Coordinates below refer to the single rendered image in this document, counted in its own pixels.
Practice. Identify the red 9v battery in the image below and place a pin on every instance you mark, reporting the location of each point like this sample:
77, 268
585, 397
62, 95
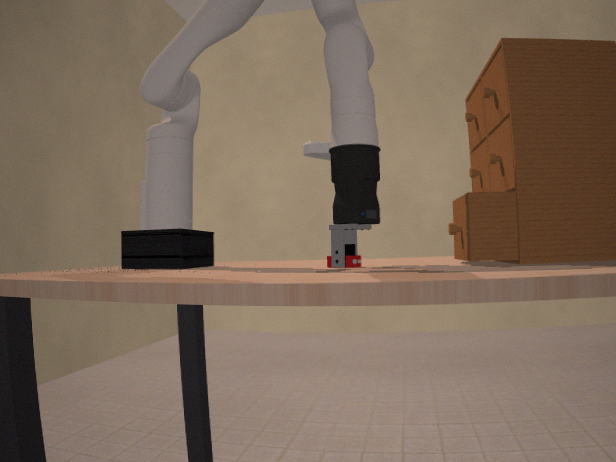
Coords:
351, 261

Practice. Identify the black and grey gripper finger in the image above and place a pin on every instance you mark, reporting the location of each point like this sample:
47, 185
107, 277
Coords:
351, 239
338, 248

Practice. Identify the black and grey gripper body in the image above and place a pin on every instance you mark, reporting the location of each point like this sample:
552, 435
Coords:
354, 153

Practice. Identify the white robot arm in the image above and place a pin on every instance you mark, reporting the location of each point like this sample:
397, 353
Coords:
167, 192

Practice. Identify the brown wooden chest of drawers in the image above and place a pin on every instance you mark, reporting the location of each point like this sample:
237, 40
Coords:
562, 109

